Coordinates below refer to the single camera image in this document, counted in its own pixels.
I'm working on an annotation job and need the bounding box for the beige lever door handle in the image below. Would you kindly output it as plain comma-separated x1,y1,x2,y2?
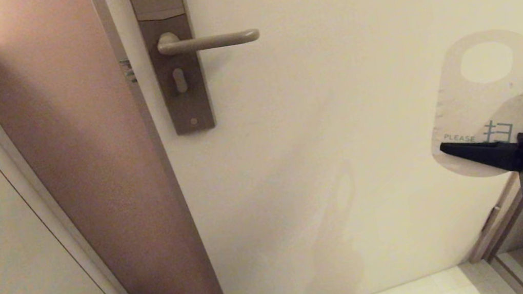
156,19,262,58

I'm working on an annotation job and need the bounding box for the cream room door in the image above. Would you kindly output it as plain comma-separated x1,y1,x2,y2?
89,0,523,294

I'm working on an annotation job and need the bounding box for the brown wardrobe door frame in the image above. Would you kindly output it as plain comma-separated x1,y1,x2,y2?
436,38,523,264

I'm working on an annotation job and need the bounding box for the blue and white door hanger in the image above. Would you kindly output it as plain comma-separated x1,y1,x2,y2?
414,25,523,186

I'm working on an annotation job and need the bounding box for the metal frame hinge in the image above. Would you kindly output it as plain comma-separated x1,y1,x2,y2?
478,205,504,234

